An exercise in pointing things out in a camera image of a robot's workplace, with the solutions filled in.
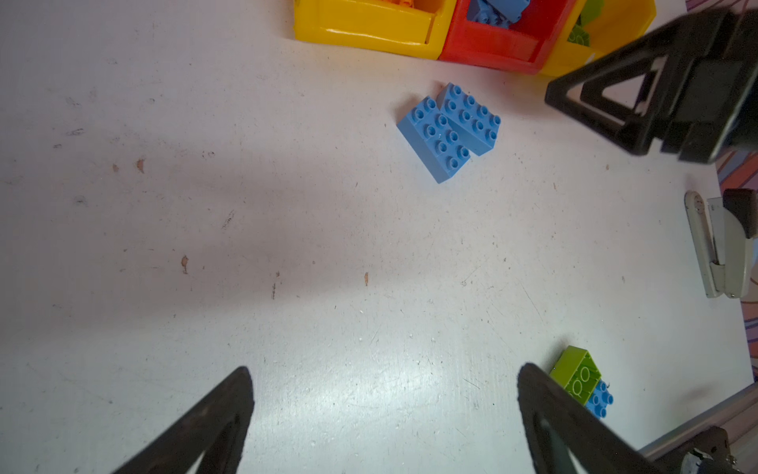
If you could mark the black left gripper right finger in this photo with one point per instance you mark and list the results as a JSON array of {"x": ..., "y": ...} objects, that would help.
[{"x": 560, "y": 431}]

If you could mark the right yellow bin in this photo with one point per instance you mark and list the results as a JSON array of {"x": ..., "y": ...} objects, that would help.
[{"x": 619, "y": 23}]

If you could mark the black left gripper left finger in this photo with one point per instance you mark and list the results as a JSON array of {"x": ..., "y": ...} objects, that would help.
[{"x": 211, "y": 435}]

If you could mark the green long brick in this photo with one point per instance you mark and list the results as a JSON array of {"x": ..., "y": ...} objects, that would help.
[{"x": 591, "y": 12}]

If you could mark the yellow bin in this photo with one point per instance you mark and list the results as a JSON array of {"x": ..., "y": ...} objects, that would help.
[
  {"x": 619, "y": 23},
  {"x": 419, "y": 30}
]

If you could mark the blue brick studs up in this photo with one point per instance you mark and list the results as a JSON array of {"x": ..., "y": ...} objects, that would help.
[{"x": 511, "y": 10}]

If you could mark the blue long brick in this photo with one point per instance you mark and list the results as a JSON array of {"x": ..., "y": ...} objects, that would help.
[{"x": 481, "y": 12}]

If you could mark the red bin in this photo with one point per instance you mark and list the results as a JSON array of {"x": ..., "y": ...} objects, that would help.
[{"x": 523, "y": 48}]

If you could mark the white stapler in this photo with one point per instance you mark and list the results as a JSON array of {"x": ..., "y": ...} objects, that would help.
[{"x": 724, "y": 232}]

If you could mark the green brick front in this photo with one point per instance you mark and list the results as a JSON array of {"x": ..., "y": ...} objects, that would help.
[{"x": 576, "y": 372}]

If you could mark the left yellow bin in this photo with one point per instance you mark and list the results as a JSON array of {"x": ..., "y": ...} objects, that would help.
[{"x": 419, "y": 30}]

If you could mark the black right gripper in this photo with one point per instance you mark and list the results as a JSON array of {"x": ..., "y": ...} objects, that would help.
[{"x": 691, "y": 83}]

